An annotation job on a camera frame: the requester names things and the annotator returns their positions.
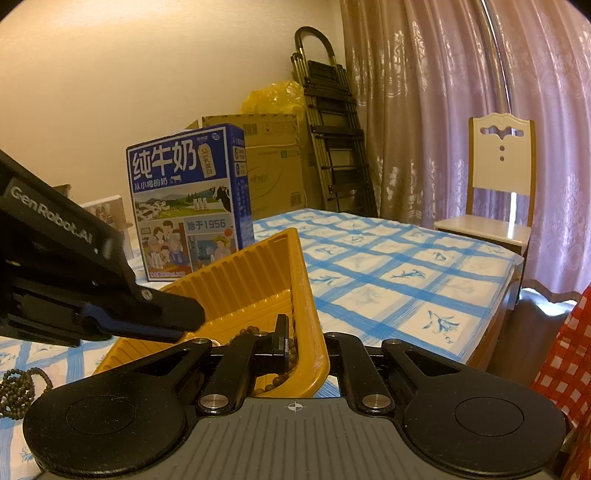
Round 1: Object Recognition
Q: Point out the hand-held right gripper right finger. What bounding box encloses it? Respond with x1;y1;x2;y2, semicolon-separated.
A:
323;332;468;415

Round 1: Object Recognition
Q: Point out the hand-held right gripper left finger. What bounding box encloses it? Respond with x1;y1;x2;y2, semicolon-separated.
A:
95;314;296;415

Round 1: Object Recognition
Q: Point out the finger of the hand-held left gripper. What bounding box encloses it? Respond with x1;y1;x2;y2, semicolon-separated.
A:
134;282;206;334
83;302;185;344

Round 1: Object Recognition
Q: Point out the yellow plastic tray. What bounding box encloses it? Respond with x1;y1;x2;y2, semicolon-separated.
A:
92;227;331;398

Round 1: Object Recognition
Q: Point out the small white box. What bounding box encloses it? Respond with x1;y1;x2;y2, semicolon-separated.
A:
81;195;134;259

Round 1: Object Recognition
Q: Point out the blue milk carton box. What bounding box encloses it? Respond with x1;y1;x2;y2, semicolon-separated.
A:
126;123;254;283

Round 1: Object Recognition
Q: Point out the wooden table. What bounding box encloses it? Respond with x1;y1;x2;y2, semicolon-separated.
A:
462;268;525;374

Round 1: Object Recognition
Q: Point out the printed cardboard box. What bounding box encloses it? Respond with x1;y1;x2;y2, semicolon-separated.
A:
243;143;311;221

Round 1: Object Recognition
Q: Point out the black folding ladder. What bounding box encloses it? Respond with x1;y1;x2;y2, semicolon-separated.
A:
291;26;379;217

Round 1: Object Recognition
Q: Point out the red checked cloth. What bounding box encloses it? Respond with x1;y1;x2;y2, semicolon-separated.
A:
531;284;591;480

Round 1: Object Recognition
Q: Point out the yellow plastic bag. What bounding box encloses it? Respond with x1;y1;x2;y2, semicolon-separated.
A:
242;80;305;116

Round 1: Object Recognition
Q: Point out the white wooden chair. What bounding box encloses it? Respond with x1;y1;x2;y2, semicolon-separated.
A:
434;112;536;308

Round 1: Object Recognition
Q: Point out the pink patterned curtain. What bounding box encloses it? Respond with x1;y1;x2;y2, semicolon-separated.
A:
339;0;591;301

